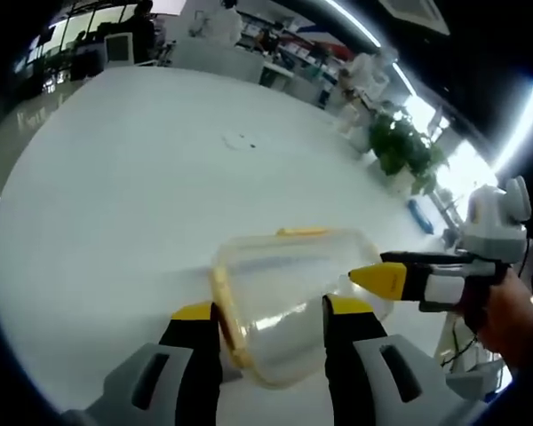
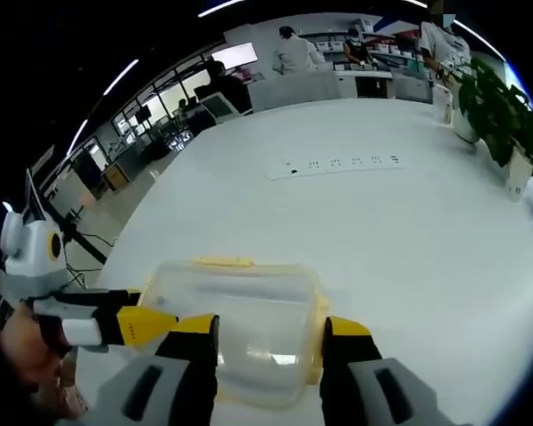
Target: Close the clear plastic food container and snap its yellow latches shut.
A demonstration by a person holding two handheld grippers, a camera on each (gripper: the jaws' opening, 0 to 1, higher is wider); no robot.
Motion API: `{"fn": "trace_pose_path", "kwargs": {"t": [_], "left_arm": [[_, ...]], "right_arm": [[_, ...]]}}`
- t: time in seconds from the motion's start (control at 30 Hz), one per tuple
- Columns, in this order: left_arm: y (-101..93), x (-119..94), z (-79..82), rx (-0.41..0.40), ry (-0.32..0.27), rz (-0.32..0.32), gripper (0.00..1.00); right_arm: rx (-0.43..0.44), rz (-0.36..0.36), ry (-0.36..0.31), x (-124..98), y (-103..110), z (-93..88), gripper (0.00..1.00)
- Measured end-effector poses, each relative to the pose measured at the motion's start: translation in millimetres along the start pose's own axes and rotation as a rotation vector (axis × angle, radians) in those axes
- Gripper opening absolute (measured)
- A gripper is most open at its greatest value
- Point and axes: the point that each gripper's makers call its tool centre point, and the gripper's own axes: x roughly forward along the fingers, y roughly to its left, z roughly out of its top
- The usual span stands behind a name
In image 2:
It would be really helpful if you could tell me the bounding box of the white round plant pot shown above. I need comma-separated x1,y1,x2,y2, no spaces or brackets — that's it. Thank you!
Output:
451,109,481,144

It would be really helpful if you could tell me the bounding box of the brown low cabinet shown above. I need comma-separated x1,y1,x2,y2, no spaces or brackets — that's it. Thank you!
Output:
100,164,131,193

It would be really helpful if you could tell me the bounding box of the white power strip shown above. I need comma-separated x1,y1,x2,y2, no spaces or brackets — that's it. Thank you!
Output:
266,153,410,182

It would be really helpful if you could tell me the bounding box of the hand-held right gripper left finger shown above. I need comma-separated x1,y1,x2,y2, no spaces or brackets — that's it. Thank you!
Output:
91,313,221,426

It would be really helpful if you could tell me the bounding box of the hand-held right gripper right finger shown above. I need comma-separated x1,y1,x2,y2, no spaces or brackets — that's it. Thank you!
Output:
322,315,443,426

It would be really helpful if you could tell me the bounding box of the white square plant pot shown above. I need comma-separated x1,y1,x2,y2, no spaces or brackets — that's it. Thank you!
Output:
505,149,533,204

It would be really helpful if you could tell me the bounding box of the green potted plant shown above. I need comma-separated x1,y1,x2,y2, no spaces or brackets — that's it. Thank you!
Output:
456,56,533,195

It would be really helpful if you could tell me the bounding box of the bright wall screen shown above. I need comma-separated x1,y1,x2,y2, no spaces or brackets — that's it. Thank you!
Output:
211,42,259,70

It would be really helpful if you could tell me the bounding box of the white counter cabinet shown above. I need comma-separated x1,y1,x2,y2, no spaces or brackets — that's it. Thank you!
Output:
247,69,433,113

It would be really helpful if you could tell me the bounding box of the white upright carton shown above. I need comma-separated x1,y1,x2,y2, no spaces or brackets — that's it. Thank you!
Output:
432,85,455,126

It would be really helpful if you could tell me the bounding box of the short straight ceiling light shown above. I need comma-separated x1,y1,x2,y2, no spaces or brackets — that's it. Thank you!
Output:
103,59,141,98

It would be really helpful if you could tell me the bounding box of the clear plastic yellow buckle container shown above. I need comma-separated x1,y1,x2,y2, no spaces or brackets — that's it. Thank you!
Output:
137,255,333,410

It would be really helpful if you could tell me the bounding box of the person's left hand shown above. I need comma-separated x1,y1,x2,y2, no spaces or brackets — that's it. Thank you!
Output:
0,308,75,394

